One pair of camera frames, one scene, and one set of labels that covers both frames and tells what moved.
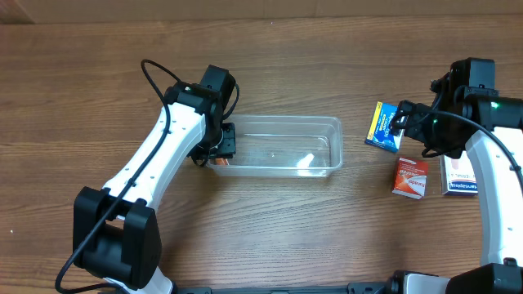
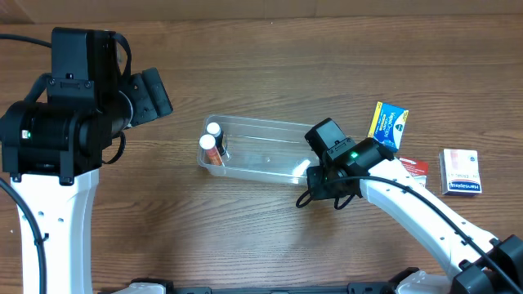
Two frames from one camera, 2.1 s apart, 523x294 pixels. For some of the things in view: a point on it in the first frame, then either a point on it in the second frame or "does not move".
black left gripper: x=226 y=144 to x=151 y=96
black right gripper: x=407 y=117 to x=320 y=180
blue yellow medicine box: x=379 y=131 does not move
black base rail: x=371 y=287 does not move
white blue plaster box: x=458 y=175 does not move
